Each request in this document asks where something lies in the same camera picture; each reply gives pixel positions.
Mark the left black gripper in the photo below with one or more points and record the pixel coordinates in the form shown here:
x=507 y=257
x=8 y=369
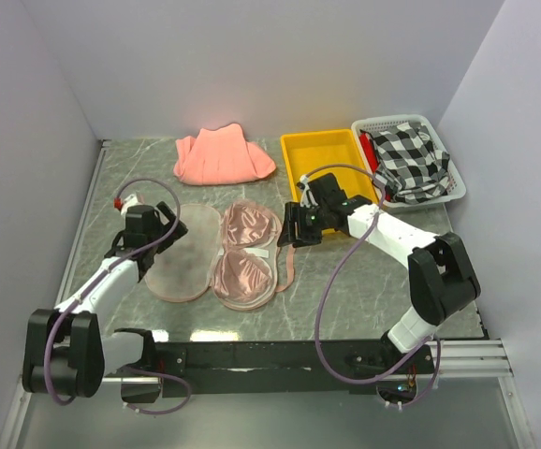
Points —
x=166 y=213

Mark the pink pleated skirt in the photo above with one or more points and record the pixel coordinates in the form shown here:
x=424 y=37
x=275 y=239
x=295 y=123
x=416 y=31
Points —
x=221 y=157

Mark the black base beam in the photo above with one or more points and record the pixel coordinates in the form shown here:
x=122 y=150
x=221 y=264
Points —
x=250 y=367

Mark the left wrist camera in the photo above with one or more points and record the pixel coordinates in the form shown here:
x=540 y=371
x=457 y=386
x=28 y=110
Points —
x=124 y=204

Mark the white plastic basket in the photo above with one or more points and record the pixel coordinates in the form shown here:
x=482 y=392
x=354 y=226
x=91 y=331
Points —
x=456 y=188

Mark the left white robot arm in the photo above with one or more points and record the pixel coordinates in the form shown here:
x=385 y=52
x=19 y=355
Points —
x=64 y=351

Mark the red cloth in basket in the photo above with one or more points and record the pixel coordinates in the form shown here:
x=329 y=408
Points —
x=368 y=149

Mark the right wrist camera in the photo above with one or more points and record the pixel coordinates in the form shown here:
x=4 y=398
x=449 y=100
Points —
x=306 y=196

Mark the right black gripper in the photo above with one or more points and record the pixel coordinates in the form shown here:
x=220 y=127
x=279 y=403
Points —
x=294 y=213

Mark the yellow plastic tray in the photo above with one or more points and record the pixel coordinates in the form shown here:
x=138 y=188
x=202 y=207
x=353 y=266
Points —
x=319 y=153

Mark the black white checkered cloth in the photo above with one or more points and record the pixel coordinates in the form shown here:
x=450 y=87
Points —
x=410 y=164

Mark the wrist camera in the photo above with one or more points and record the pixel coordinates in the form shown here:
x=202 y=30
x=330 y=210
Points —
x=306 y=196
x=124 y=204

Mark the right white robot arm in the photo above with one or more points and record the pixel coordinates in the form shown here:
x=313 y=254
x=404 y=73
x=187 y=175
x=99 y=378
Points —
x=441 y=277

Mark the aluminium rail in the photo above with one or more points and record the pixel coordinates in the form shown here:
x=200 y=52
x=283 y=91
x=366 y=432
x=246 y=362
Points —
x=453 y=359

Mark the pink mesh laundry bag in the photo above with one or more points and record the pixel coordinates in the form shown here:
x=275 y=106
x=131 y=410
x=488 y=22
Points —
x=184 y=272

